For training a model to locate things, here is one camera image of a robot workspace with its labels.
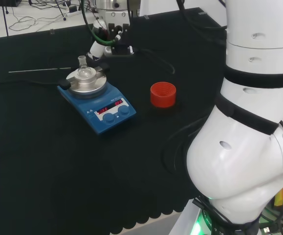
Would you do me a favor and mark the red ribbed plastic ring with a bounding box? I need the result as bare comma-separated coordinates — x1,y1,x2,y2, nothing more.
150,82,177,109

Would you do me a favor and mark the heater with blue base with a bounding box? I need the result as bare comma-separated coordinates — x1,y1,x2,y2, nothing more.
57,63,137,136

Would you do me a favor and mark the thin steel probe rod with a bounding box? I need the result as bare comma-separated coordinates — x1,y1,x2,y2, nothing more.
8,67,72,73

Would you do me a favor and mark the green cable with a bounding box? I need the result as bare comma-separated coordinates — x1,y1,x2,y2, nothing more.
81,0,123,47

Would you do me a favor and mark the black bench cloth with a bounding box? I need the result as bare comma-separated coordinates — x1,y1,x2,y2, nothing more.
0,7,230,235

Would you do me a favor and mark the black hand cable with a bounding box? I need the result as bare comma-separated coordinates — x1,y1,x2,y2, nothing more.
131,47,176,74

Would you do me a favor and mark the white power strip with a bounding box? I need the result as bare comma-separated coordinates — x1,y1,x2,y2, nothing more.
66,9,84,17

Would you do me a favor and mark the clear round-bottom glass flask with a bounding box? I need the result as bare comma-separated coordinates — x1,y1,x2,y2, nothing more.
77,55,92,80

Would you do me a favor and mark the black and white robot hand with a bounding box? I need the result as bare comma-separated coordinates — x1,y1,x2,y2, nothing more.
87,18,135,61

